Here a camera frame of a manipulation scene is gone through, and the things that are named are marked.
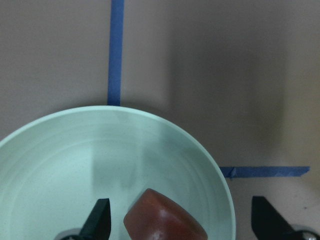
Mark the green plate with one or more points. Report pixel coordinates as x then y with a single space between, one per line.
54 169

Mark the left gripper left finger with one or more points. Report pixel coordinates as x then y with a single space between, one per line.
98 224

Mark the brown bun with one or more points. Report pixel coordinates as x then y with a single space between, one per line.
156 217

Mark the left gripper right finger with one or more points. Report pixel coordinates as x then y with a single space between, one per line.
268 224

